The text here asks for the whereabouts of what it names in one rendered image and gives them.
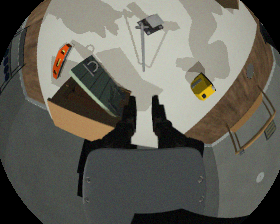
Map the orange spirit level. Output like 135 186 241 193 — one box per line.
53 43 72 79

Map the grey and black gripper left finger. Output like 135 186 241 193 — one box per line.
85 95 137 159

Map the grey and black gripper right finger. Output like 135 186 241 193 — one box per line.
152 95 204 158

